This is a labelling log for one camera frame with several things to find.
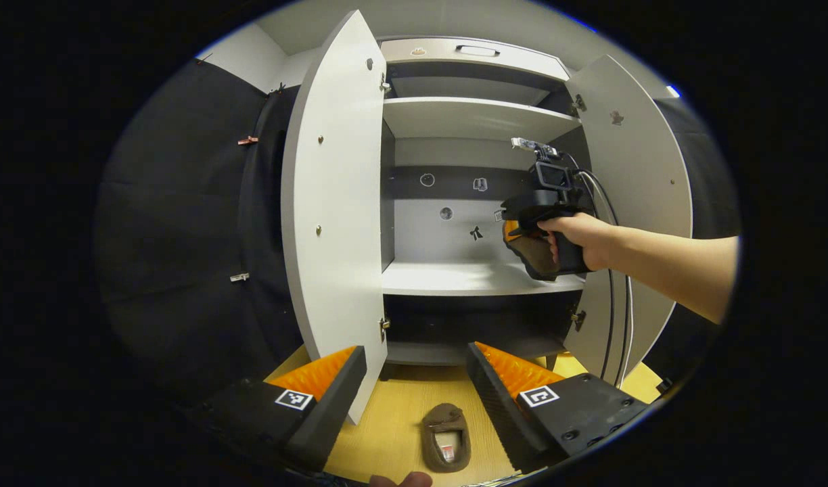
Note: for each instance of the copper clip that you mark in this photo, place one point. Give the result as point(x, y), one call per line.
point(247, 141)

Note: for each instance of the brown shoe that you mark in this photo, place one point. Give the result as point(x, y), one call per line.
point(532, 256)
point(435, 423)

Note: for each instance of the beige cabinet drawer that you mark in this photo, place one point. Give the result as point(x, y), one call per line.
point(522, 62)

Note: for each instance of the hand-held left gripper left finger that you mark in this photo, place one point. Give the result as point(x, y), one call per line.
point(329, 412)

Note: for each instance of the white shoe cabinet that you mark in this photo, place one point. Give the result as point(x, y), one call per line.
point(468, 118)

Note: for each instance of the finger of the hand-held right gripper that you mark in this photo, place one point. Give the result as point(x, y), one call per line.
point(510, 231)

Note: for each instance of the white clip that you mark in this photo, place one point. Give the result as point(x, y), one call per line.
point(239, 277)

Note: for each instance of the black backdrop cloth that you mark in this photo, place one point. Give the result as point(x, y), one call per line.
point(184, 237)

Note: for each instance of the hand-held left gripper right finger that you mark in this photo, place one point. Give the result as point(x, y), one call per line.
point(498, 412)

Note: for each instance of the small ceiling light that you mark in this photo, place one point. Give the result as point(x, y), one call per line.
point(673, 91)

